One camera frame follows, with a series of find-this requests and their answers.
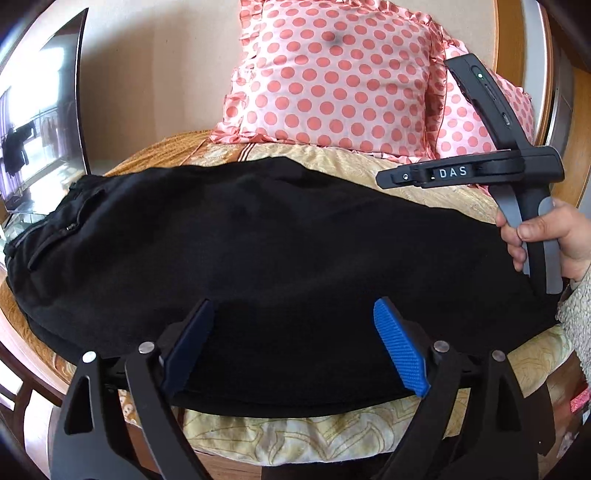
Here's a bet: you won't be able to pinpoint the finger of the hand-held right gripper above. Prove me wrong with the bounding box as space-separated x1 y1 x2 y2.
376 157 509 188

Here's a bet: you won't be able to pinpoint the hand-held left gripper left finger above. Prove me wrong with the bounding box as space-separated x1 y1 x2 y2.
51 298 217 480

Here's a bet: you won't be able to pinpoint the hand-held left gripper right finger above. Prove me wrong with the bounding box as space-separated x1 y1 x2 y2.
373 297 556 480

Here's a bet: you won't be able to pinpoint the black pants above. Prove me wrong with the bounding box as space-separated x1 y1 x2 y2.
4 156 563 420

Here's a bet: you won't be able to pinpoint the person's right hand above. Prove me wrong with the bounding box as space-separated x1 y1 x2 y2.
496 199 591 283

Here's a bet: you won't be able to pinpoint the small pink polka dot pillow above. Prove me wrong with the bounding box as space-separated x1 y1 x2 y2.
425 39 536 163

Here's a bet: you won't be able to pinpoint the yellow patterned blanket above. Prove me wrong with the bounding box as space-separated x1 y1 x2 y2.
0 130 583 466

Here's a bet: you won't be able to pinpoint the large pink polka dot pillow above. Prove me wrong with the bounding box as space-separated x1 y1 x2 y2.
210 0 446 163

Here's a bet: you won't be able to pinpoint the pink glittery item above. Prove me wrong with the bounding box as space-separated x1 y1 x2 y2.
570 387 591 416

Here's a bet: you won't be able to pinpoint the flat screen television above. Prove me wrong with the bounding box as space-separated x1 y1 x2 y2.
0 7 92 215

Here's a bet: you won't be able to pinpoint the wooden bed frame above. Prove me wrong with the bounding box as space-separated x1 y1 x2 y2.
0 0 591 480

